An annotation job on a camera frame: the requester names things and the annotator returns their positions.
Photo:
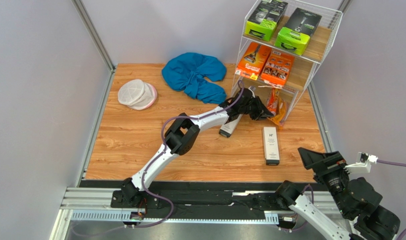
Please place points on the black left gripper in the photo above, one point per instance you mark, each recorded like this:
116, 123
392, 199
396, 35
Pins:
262, 112

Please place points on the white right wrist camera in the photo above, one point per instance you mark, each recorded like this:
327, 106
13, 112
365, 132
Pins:
364, 165

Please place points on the black green Gillette Labs box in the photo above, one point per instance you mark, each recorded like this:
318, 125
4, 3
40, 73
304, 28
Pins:
297, 32

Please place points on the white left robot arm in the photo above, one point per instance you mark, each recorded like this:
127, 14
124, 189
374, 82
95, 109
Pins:
179, 134

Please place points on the black green box on shelf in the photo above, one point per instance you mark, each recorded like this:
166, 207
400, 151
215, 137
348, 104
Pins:
264, 19

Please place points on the white mesh laundry bag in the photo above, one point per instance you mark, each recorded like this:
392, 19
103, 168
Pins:
137, 95

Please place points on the orange razor bag vertical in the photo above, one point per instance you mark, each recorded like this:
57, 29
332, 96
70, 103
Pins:
280, 117

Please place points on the black mounting rail base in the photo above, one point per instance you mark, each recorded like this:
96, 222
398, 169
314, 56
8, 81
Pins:
179, 202

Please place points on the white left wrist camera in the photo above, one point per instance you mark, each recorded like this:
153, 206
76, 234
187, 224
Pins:
252, 89

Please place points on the orange razor bag horizontal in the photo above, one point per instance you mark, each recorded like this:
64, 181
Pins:
272, 104

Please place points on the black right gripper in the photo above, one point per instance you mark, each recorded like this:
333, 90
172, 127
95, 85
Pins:
327, 163

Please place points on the orange Gillette Fusion5 box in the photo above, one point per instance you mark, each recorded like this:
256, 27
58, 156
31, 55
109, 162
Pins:
253, 60

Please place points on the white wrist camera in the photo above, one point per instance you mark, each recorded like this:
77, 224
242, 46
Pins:
364, 165
252, 89

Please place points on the orange razor box back side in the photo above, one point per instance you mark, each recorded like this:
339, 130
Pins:
277, 69

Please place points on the white tall box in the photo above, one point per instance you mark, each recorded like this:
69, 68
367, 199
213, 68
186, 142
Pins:
228, 128
271, 148

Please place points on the blue cloth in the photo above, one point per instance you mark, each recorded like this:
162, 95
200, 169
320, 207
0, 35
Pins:
196, 75

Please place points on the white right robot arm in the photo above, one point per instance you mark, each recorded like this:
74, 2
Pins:
356, 199

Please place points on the white tall box far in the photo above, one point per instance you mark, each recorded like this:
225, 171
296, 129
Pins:
271, 148

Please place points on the white wire wooden shelf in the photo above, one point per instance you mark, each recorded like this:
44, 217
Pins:
306, 65

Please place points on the white tall box near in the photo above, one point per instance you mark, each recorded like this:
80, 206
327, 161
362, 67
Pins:
228, 128

